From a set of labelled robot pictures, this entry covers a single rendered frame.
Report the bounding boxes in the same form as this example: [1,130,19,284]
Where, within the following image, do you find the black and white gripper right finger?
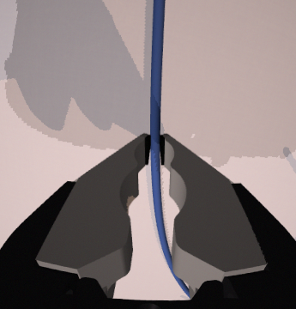
[160,133,296,309]

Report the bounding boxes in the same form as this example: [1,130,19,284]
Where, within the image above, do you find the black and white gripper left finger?
[0,133,151,309]

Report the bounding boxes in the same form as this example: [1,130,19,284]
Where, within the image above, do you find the blue network cable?
[150,0,190,298]

